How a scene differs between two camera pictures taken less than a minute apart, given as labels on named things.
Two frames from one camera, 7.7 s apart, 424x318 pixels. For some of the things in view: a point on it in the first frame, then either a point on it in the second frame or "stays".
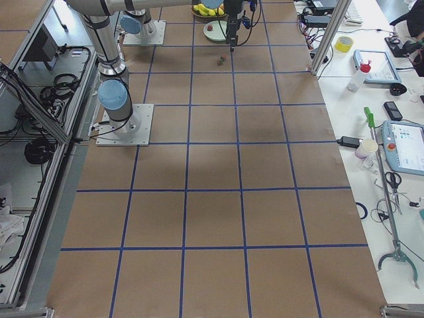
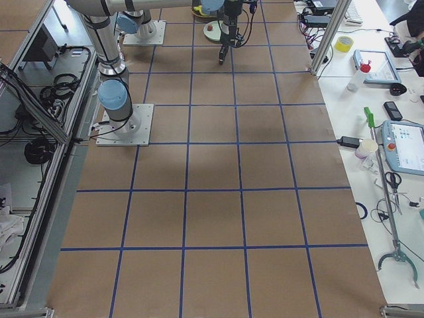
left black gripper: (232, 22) → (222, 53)
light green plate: (216, 33) stays
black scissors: (394, 179) stays
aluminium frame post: (338, 16) stays
